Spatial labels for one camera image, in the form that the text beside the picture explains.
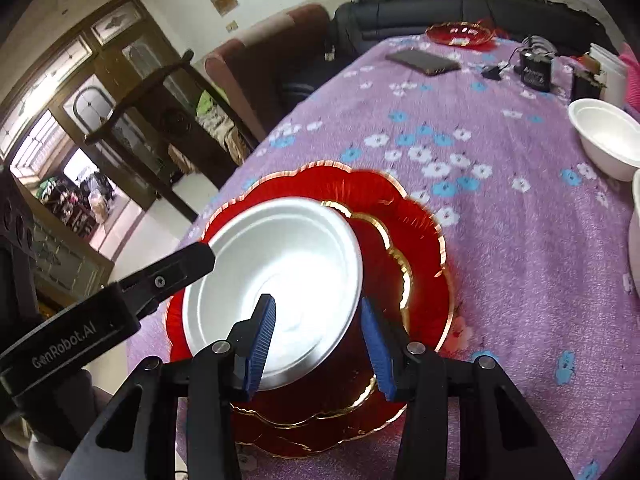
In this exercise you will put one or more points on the black plug adapter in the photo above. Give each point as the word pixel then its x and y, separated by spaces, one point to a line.
pixel 492 73

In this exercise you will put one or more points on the black smartphone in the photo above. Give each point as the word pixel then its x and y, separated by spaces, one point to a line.
pixel 422 62

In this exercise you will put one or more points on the wooden glass-panel door frame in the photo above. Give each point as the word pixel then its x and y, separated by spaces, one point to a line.
pixel 105 45

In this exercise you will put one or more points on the black box device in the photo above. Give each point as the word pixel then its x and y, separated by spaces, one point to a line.
pixel 587 87

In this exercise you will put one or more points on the large red scalloped plate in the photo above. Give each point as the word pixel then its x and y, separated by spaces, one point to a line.
pixel 430 270

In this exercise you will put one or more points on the red glass fruit dish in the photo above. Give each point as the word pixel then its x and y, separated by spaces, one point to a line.
pixel 457 35

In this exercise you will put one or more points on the pink sleeved bottle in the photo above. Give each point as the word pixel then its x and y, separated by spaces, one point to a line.
pixel 632 75

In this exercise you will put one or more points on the black cylindrical device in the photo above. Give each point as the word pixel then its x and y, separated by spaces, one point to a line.
pixel 536 72

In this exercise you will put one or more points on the brown block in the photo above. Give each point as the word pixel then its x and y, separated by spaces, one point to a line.
pixel 590 63

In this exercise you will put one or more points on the white foam bowl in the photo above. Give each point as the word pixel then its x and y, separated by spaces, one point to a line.
pixel 280 270
pixel 636 240
pixel 607 135

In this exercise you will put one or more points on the dark wooden chair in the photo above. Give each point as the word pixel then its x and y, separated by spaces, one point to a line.
pixel 145 85

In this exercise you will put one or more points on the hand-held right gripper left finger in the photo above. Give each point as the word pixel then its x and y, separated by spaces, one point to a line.
pixel 262 340

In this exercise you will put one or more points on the white plastic jar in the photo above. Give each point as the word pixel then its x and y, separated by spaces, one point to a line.
pixel 610 72

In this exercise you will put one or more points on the brown upholstered armchair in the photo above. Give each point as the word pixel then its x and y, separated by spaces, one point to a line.
pixel 265 50

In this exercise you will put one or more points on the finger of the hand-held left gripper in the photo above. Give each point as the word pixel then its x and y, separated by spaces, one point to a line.
pixel 170 275

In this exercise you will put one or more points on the yellow wall sign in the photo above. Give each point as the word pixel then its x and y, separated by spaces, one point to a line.
pixel 223 0

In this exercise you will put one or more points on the black leather sofa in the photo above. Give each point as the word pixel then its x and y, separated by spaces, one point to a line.
pixel 425 10

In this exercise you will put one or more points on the clear plastic lid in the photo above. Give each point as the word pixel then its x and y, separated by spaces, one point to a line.
pixel 540 42

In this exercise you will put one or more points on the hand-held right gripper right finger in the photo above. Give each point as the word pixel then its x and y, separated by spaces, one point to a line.
pixel 377 350

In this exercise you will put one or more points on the white charger plug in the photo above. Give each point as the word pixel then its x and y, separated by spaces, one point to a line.
pixel 330 51

